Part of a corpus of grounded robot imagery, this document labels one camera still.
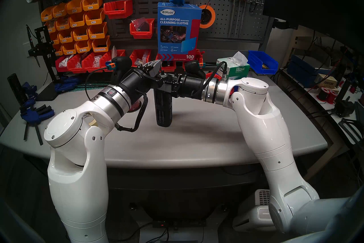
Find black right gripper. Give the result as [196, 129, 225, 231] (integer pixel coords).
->
[155, 73, 204, 99]

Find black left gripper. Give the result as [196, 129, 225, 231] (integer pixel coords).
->
[118, 60, 164, 102]

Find black screwdriver bit case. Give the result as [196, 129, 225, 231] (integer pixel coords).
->
[154, 71, 174, 127]

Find grey robot base stand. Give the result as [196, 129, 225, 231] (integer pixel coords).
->
[129, 203, 229, 243]

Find red parts bin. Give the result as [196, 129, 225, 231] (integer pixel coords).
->
[104, 0, 133, 20]
[82, 52, 104, 73]
[67, 54, 86, 74]
[155, 54, 177, 72]
[128, 49, 152, 70]
[55, 55, 73, 72]
[182, 49, 204, 72]
[130, 18, 155, 39]
[209, 72, 236, 98]
[100, 49, 126, 72]

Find blue cleaning cloths box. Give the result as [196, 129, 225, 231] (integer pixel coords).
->
[157, 2, 202, 61]

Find green white tissue box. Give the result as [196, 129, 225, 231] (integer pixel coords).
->
[216, 52, 251, 80]

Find green cutting mat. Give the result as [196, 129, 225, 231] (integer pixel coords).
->
[70, 72, 125, 92]

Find orange tape roll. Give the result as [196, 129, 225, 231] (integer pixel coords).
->
[199, 5, 216, 29]

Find blue bar clamp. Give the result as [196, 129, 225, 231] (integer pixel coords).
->
[22, 82, 38, 100]
[20, 99, 47, 113]
[55, 75, 80, 92]
[20, 106, 55, 146]

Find large blue parts bin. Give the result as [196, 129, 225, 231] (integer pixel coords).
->
[247, 51, 278, 75]

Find black clamp stand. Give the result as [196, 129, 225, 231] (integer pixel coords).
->
[26, 25, 70, 102]

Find dark blue storage crate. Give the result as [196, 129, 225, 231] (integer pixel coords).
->
[287, 55, 332, 88]

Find tall black cylinder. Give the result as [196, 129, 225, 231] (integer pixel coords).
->
[7, 74, 27, 106]

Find black power strip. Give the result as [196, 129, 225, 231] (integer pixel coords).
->
[152, 219, 206, 228]

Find white floor appliance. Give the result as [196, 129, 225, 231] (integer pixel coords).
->
[233, 188, 275, 232]

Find small cardboard box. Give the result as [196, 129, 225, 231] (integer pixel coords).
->
[314, 74, 338, 89]

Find side desk wooden legs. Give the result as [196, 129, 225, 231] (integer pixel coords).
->
[277, 69, 364, 186]

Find black power adapter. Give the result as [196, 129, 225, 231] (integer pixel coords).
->
[334, 97, 356, 118]

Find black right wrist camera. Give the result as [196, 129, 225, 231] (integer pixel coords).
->
[184, 60, 206, 78]

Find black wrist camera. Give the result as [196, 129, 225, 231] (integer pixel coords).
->
[105, 57, 133, 80]
[184, 60, 206, 78]

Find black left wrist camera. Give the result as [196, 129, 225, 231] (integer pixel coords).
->
[105, 57, 133, 80]

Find braided black left arm cable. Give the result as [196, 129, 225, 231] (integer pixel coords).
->
[115, 93, 149, 133]

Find braided black arm cable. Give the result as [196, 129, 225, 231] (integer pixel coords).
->
[115, 93, 149, 133]
[191, 61, 228, 97]

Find wire spool blue label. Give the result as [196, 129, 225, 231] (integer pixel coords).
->
[127, 99, 142, 113]

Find braided black right arm cable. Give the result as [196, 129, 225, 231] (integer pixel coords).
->
[191, 61, 228, 97]

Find thin black left camera cable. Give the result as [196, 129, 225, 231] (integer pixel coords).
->
[84, 66, 110, 100]

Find dark grey pegboard wall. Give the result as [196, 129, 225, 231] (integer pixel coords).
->
[38, 0, 273, 52]

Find black monitor mount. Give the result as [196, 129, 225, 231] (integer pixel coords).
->
[272, 18, 299, 31]

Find red wire spool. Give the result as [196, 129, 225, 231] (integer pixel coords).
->
[326, 89, 339, 105]
[317, 87, 330, 102]

